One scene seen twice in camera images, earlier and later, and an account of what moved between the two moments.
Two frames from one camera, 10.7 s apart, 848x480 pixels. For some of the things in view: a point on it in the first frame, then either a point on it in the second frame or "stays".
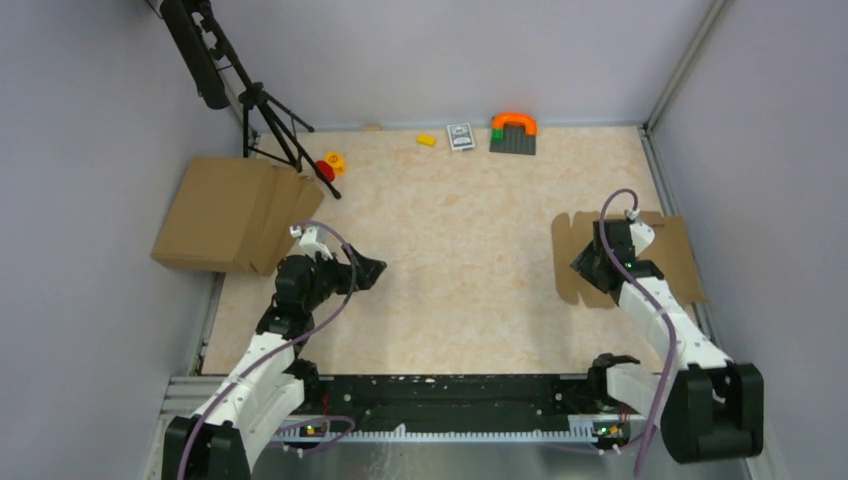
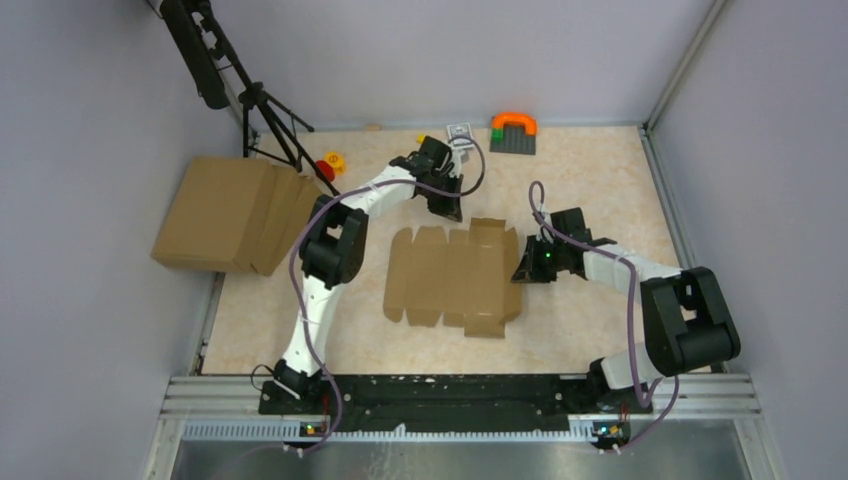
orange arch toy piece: [529, 122] stays
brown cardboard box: [671, 251] to [472, 280]
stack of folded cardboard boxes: [235, 214] stays
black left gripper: [368, 270] to [448, 209]
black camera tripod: [194, 32] stays
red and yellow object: [326, 170] stays
